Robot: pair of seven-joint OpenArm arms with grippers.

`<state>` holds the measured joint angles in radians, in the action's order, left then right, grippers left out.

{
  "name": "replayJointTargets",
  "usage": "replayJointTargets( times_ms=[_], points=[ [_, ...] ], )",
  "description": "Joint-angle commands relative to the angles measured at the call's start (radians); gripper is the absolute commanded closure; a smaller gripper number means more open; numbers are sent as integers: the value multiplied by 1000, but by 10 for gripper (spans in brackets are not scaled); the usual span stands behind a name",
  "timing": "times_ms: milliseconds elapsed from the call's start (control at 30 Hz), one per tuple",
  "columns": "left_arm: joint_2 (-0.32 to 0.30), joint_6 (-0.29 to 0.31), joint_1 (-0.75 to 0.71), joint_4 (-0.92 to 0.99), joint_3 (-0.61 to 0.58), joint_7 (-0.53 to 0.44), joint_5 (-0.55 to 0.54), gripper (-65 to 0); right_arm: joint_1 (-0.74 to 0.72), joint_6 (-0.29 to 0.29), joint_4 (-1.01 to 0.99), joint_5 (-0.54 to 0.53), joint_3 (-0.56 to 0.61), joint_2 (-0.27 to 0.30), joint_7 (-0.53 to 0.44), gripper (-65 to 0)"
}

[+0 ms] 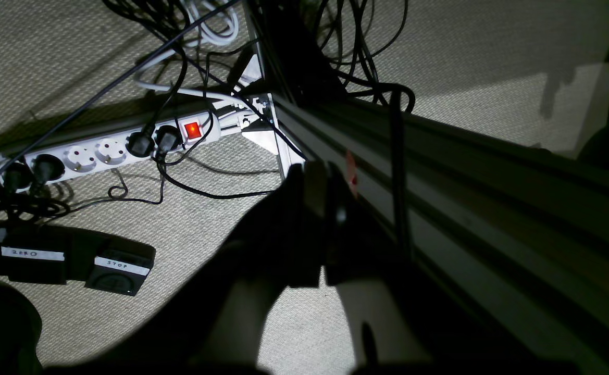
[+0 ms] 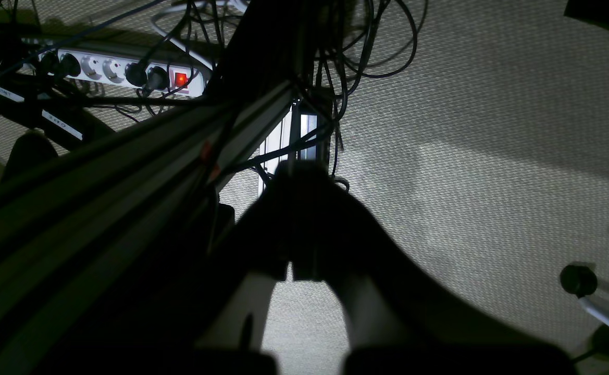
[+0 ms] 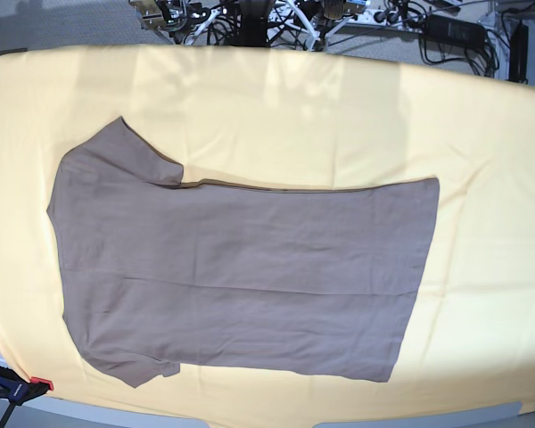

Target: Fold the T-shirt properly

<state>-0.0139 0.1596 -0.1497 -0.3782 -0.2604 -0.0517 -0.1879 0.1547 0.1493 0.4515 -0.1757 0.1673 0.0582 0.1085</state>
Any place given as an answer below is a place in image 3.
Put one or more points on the black box right edge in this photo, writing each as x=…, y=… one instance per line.
x=518, y=54

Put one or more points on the brown T-shirt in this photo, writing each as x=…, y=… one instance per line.
x=157, y=274

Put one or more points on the black stand column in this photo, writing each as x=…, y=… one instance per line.
x=252, y=28

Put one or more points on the black power adapter brick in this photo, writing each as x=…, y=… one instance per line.
x=449, y=31

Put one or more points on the yellow tablecloth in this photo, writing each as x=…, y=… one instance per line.
x=276, y=118

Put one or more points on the white power strip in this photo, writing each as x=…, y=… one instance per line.
x=354, y=15

